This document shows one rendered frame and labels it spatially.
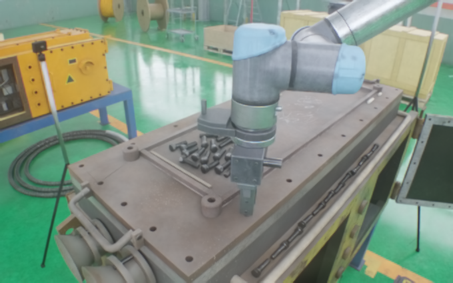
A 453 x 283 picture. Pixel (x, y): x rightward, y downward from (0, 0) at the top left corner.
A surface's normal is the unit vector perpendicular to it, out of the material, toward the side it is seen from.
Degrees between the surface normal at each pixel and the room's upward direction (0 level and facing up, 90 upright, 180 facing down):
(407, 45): 90
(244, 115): 89
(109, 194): 0
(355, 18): 70
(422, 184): 90
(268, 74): 95
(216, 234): 0
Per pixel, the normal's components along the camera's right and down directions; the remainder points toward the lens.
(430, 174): -0.21, 0.47
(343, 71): -0.04, 0.29
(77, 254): 0.84, -0.46
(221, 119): 0.02, -0.87
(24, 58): 0.75, 0.33
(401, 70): -0.66, 0.36
